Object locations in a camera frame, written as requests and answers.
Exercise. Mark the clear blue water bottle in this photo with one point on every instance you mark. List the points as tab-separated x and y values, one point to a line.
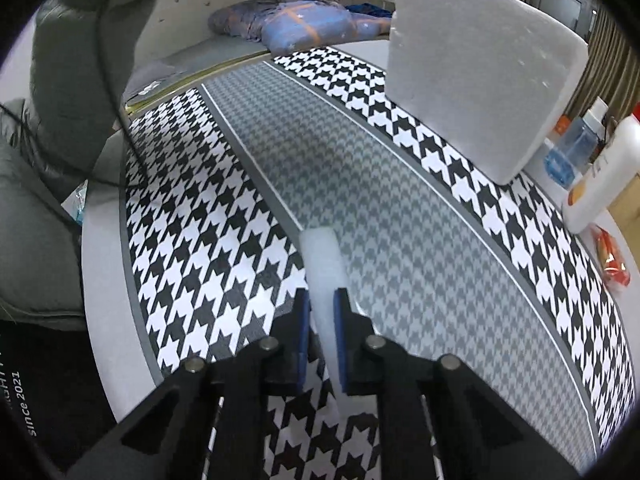
573	151

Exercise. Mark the white lotion pump bottle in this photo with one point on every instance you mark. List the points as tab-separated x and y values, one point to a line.
606	178

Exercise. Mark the red snack packet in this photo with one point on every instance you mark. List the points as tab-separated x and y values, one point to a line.
613	265

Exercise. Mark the right brown curtain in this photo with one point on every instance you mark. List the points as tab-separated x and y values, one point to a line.
612	71

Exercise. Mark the white styrofoam box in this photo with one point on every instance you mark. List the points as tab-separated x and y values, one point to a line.
491	77

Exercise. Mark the houndstooth table mat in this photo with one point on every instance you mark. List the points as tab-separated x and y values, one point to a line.
224	176

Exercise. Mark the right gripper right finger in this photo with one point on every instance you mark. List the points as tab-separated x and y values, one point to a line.
437	418

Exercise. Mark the glass balcony door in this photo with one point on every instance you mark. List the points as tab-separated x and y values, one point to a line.
565	0

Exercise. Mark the person's grey jacket torso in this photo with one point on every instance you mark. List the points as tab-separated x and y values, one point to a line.
82	59

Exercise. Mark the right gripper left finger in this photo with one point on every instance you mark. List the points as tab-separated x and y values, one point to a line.
207	419

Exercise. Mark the white foam strip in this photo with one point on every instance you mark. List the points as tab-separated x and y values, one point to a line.
325	275

